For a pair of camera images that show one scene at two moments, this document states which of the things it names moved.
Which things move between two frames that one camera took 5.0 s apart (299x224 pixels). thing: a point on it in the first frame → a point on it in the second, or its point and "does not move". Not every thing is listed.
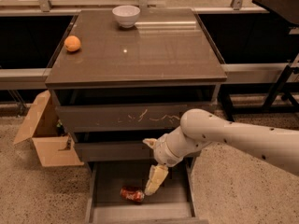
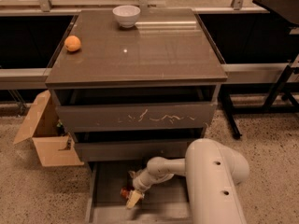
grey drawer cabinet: (112, 88) does not move
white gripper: (163, 152) → (139, 183)
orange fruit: (72, 43) does not move
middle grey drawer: (121, 151) does not move
